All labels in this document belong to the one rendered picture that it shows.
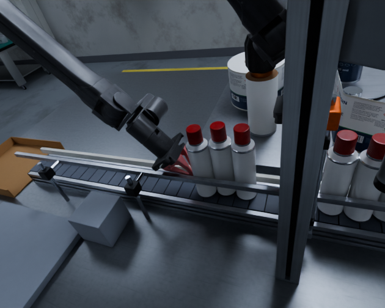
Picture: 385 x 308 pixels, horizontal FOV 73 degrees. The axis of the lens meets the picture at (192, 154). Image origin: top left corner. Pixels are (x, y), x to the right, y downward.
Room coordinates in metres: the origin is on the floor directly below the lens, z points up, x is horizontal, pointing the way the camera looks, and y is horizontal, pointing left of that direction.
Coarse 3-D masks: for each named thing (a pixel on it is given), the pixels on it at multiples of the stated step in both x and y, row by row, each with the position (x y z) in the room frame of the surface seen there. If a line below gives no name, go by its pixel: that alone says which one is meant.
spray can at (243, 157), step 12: (240, 132) 0.41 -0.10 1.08; (240, 144) 0.41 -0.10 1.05; (252, 144) 0.41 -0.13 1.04; (240, 156) 0.40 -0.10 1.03; (252, 156) 0.40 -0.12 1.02; (240, 168) 0.40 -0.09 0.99; (252, 168) 0.40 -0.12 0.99; (240, 180) 0.40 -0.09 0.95; (252, 180) 0.40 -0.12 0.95; (240, 192) 0.41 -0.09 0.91; (252, 192) 0.40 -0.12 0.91
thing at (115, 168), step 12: (24, 156) 0.73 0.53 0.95; (36, 156) 0.70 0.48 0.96; (48, 156) 0.68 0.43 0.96; (96, 168) 0.58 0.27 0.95; (108, 168) 0.56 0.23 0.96; (120, 168) 0.54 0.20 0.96; (132, 168) 0.53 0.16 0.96; (180, 180) 0.45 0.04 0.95; (192, 180) 0.43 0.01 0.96; (204, 180) 0.42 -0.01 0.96; (216, 180) 0.41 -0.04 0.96; (264, 192) 0.35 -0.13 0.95; (276, 192) 0.34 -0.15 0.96; (336, 204) 0.28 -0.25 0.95; (348, 204) 0.28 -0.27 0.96; (360, 204) 0.27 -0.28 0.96; (372, 204) 0.26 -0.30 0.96; (384, 204) 0.25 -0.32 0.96
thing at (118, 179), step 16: (64, 176) 0.67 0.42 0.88; (80, 176) 0.65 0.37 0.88; (96, 176) 0.63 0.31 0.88; (112, 176) 0.61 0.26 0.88; (144, 176) 0.58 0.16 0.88; (160, 192) 0.50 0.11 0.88; (176, 192) 0.48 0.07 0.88; (192, 192) 0.47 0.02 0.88; (256, 208) 0.37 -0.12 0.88; (272, 208) 0.36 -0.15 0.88; (336, 224) 0.28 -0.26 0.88; (352, 224) 0.27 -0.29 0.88; (368, 224) 0.27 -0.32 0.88; (384, 224) 0.26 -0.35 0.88
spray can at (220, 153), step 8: (216, 128) 0.44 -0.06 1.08; (224, 128) 0.44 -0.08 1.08; (216, 136) 0.44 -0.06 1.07; (224, 136) 0.44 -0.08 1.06; (208, 144) 0.45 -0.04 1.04; (216, 144) 0.43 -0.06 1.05; (224, 144) 0.43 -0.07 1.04; (216, 152) 0.43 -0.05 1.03; (224, 152) 0.42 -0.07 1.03; (216, 160) 0.43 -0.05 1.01; (224, 160) 0.42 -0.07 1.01; (216, 168) 0.43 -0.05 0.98; (224, 168) 0.42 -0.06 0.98; (232, 168) 0.43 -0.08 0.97; (216, 176) 0.44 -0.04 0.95; (224, 176) 0.43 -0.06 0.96; (232, 176) 0.43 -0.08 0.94; (224, 192) 0.43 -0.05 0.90; (232, 192) 0.43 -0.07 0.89
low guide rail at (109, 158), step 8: (48, 152) 0.80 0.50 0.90; (56, 152) 0.78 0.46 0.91; (64, 152) 0.76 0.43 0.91; (72, 152) 0.75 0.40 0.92; (80, 152) 0.73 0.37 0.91; (104, 160) 0.68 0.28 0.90; (112, 160) 0.66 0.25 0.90; (120, 160) 0.64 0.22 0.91; (128, 160) 0.63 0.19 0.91; (136, 160) 0.62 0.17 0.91; (144, 160) 0.61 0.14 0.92; (160, 168) 0.58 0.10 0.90; (264, 176) 0.43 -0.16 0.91; (272, 176) 0.43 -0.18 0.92; (320, 184) 0.37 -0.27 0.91
